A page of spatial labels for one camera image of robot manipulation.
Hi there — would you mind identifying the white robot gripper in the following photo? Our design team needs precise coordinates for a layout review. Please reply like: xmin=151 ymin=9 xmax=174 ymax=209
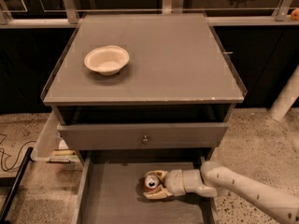
xmin=143 ymin=169 xmax=203 ymax=200

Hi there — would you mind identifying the red coke can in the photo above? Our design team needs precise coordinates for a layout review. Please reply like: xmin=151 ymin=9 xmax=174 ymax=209
xmin=143 ymin=174 xmax=161 ymax=192

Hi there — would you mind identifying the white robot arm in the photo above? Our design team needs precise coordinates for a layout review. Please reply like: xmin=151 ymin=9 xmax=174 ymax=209
xmin=144 ymin=118 xmax=299 ymax=224

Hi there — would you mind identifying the round metal drawer knob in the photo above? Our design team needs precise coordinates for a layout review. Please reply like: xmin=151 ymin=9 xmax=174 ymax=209
xmin=142 ymin=135 xmax=150 ymax=145

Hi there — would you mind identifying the open middle drawer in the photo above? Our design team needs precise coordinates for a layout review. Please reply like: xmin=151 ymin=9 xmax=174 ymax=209
xmin=71 ymin=148 xmax=219 ymax=224

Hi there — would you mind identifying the closed top drawer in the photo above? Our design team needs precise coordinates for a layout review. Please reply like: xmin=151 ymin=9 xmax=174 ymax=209
xmin=57 ymin=122 xmax=228 ymax=150

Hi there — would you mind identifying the grey drawer cabinet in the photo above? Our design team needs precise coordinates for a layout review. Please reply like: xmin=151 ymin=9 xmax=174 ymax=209
xmin=40 ymin=12 xmax=249 ymax=224

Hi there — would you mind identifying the clear plastic side bin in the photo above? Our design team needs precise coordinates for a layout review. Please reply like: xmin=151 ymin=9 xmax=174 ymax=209
xmin=31 ymin=113 xmax=78 ymax=163

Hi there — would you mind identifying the white paper bowl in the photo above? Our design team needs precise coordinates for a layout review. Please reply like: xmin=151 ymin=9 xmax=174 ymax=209
xmin=84 ymin=46 xmax=130 ymax=76

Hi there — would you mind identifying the black bar on floor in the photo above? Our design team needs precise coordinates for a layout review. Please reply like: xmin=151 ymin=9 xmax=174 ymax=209
xmin=0 ymin=147 xmax=34 ymax=224

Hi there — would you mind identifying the orange fruit on ledge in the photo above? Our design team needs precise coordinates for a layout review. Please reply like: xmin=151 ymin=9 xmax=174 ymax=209
xmin=291 ymin=8 xmax=299 ymax=21

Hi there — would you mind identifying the black cable on floor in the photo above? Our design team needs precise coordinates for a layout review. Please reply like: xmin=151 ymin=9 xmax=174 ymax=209
xmin=0 ymin=133 xmax=37 ymax=173

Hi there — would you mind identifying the metal window rail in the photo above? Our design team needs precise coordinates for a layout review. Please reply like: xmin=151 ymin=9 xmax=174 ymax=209
xmin=0 ymin=0 xmax=299 ymax=30

